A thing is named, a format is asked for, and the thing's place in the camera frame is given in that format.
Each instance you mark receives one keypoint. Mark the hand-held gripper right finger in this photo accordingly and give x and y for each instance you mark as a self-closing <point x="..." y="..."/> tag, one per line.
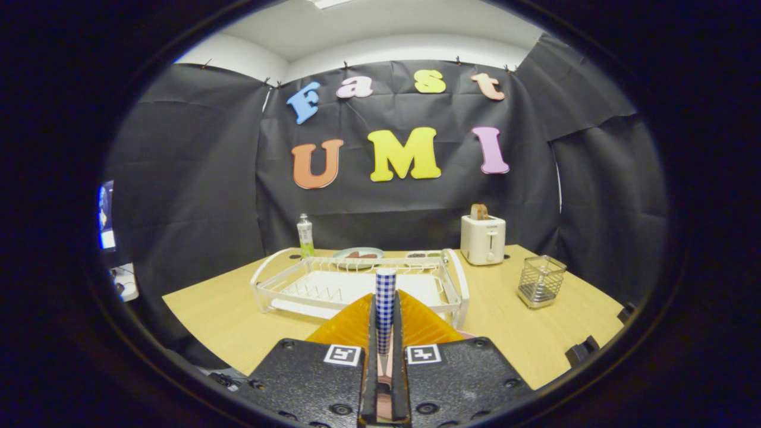
<point x="458" y="380"/>

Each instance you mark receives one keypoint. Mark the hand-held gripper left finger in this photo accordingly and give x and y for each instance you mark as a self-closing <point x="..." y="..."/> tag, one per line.
<point x="309" y="380"/>

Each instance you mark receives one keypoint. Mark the pink plate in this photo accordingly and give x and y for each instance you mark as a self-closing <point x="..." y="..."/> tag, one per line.
<point x="386" y="407"/>

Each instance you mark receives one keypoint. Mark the small white dish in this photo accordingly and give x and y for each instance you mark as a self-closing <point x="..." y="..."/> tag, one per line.
<point x="423" y="255"/>

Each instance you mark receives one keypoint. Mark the pale green plate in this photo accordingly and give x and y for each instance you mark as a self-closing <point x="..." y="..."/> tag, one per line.
<point x="342" y="254"/>

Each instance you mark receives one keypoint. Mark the green dish soap bottle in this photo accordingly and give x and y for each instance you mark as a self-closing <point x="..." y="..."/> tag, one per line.
<point x="305" y="238"/>

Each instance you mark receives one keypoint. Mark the brown sausage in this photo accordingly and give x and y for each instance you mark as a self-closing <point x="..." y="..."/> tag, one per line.
<point x="364" y="255"/>

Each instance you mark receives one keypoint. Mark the cream toaster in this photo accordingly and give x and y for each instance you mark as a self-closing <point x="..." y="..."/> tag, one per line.
<point x="481" y="241"/>

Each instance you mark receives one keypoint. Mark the brown toast slice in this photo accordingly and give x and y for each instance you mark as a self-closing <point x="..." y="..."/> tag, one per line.
<point x="478" y="212"/>

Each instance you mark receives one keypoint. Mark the black backdrop cloth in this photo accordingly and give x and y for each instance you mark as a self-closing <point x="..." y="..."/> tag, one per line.
<point x="404" y="208"/>

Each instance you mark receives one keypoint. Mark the computer monitor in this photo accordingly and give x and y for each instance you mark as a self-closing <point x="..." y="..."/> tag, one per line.
<point x="106" y="217"/>

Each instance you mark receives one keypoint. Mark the ceiling light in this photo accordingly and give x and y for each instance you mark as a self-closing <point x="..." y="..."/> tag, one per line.
<point x="330" y="3"/>

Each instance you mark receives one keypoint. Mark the black table bracket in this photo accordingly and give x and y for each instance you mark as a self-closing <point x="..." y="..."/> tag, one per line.
<point x="581" y="352"/>
<point x="626" y="313"/>

